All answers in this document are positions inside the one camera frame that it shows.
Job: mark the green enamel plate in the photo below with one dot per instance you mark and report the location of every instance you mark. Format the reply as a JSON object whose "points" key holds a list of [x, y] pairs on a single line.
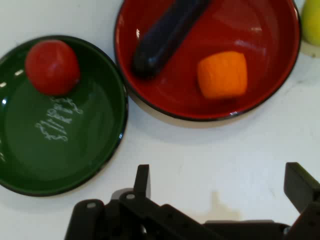
{"points": [[62, 140]]}

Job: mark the yellow-green toy fruit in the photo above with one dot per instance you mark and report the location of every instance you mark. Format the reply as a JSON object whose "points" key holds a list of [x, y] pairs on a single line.
{"points": [[312, 22]]}

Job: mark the purple toy eggplant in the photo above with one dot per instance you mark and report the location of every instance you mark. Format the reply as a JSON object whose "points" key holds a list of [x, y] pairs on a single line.
{"points": [[165, 40]]}

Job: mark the orange toy fruit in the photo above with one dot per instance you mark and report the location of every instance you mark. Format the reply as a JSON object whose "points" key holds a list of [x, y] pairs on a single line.
{"points": [[222, 75]]}

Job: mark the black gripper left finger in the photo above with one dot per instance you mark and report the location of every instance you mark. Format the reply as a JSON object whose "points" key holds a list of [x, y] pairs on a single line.
{"points": [[140, 212]]}

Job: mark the red toy tomato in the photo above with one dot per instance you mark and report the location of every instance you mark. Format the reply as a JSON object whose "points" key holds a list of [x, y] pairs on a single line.
{"points": [[52, 67]]}

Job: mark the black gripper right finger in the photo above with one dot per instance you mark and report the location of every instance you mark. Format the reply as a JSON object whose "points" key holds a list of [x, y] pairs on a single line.
{"points": [[301, 192]]}

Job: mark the red enamel plate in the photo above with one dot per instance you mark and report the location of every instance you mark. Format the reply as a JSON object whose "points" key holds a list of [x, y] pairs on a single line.
{"points": [[185, 95]]}

